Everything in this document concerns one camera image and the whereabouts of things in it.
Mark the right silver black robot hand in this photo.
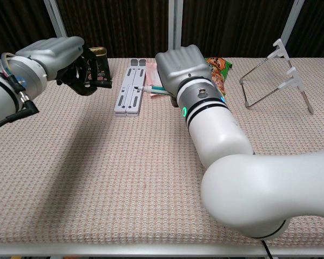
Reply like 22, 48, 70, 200
154, 44, 213, 107

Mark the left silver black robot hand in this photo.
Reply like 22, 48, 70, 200
15, 36, 98, 96

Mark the white green marker pen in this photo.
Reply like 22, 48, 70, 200
133, 85, 171, 96

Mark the black marker cap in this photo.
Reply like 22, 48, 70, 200
91, 79, 113, 90

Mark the pink wet wipes pack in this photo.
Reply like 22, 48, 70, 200
145, 62, 166, 98

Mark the green orange snack bag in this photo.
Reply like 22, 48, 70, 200
206, 57, 233, 97

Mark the dark brown pleated curtain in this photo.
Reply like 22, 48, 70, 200
56, 0, 177, 59
286, 0, 324, 59
0, 0, 57, 62
180, 0, 296, 59

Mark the gold black luncheon meat tin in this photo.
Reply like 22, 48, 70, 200
83, 46, 112, 81

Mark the white folding laptop stand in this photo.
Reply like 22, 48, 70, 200
113, 58, 147, 117

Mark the beige woven tablecloth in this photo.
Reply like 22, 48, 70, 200
0, 57, 324, 247

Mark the white partition frame post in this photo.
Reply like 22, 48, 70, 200
280, 0, 306, 59
44, 0, 69, 38
168, 0, 183, 51

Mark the metal wire display stand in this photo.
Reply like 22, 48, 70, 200
239, 38, 315, 115

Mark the thin black cable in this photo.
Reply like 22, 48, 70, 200
260, 238, 273, 259

